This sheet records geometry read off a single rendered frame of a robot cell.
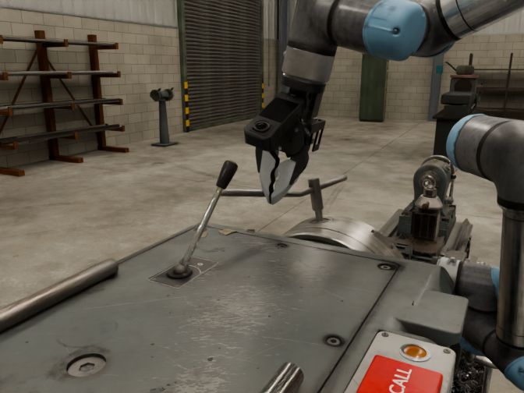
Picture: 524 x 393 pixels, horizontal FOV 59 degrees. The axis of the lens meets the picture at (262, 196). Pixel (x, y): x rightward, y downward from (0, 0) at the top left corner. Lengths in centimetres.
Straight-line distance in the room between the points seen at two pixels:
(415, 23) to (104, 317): 52
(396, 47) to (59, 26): 858
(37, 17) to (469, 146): 824
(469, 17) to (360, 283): 39
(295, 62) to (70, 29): 858
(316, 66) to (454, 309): 38
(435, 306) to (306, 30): 41
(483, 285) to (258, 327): 65
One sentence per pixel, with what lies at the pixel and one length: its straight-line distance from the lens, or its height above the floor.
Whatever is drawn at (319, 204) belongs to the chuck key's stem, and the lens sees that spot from 89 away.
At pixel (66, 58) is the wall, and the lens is 909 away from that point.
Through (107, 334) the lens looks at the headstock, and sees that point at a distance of 53.
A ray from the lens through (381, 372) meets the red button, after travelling 44.
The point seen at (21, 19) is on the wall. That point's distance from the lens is 862.
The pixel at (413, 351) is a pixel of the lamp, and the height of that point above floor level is 126.
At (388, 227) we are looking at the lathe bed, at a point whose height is 87.
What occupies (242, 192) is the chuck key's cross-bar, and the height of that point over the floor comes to 132.
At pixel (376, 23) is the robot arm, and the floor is 157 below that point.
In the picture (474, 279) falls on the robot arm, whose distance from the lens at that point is 107.
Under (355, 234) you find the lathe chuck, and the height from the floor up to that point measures 123.
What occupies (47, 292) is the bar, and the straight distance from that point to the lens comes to 59.
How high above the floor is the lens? 152
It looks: 16 degrees down
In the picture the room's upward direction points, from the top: straight up
